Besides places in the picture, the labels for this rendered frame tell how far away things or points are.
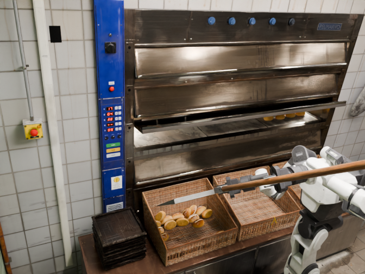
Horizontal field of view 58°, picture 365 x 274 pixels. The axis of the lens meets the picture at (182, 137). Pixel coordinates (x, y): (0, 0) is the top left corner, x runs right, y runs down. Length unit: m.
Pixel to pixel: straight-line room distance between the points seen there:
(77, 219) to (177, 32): 1.43
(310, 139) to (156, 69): 1.71
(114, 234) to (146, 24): 1.30
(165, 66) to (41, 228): 1.36
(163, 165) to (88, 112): 0.71
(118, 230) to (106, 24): 1.25
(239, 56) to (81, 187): 1.40
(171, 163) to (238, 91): 0.73
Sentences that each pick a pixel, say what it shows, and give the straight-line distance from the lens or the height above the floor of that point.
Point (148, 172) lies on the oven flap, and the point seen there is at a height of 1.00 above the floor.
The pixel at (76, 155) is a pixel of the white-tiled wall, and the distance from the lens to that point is 2.19.
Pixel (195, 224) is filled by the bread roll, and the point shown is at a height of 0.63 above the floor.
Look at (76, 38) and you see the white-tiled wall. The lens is 1.93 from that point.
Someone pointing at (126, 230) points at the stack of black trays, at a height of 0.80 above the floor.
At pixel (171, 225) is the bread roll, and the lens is 2.52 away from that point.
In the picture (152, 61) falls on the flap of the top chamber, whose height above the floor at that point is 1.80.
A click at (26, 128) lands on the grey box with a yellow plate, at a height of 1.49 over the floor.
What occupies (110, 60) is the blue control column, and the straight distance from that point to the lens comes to 1.96.
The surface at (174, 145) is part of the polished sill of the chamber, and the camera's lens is 2.38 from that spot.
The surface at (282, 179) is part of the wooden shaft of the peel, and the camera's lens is 1.46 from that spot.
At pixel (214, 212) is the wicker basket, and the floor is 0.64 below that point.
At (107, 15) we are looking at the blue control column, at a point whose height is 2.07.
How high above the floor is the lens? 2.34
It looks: 28 degrees down
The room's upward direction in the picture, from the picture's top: 5 degrees clockwise
